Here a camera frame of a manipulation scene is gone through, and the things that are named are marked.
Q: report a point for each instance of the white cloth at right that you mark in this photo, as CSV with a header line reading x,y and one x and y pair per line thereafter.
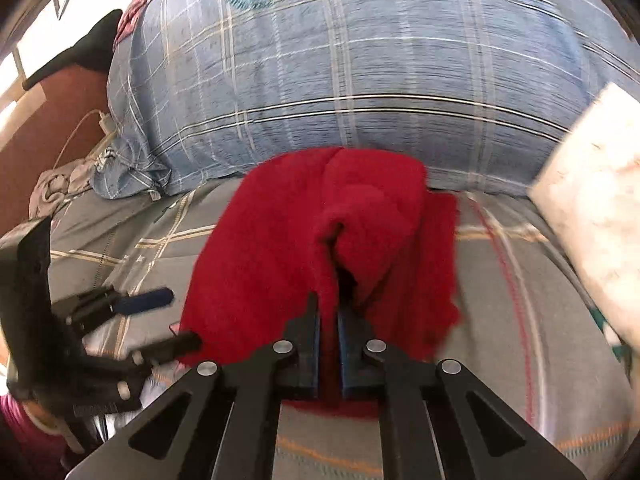
x,y
588,193

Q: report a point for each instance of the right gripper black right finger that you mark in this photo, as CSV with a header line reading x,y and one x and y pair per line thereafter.
x,y
439,421

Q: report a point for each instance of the beige power strip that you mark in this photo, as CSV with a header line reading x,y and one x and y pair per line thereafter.
x,y
96,152

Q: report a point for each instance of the red-brown headboard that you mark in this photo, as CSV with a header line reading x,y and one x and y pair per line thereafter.
x,y
54,123

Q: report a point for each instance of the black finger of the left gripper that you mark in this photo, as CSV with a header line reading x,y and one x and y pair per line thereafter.
x,y
166,350
135,302

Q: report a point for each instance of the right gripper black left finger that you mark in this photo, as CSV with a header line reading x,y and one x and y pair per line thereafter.
x,y
217,422

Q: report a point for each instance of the grey crumpled garment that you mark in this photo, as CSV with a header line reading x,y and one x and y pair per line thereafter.
x,y
57,185

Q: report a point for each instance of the white phone charger plug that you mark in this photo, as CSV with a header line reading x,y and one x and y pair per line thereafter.
x,y
106,123

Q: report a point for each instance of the blue plaid pillow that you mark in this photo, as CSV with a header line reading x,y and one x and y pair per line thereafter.
x,y
480,91

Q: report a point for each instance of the magenta sleeve forearm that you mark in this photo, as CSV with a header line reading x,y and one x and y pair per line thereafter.
x,y
30,449

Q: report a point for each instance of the grey patterned bed sheet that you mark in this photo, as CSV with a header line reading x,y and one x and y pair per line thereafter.
x,y
527,328

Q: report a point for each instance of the black item on headboard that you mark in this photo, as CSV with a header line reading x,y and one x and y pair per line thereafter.
x,y
93,51

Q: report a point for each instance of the red knit sweater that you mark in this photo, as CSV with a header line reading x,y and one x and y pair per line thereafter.
x,y
293,226

